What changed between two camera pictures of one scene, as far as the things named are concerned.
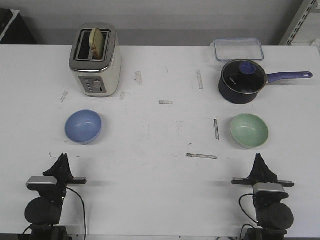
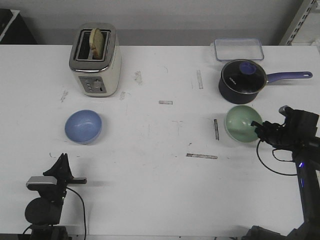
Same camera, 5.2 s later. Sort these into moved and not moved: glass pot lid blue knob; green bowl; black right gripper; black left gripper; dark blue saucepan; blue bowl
Moved: black right gripper; green bowl
Not moved: black left gripper; dark blue saucepan; glass pot lid blue knob; blue bowl
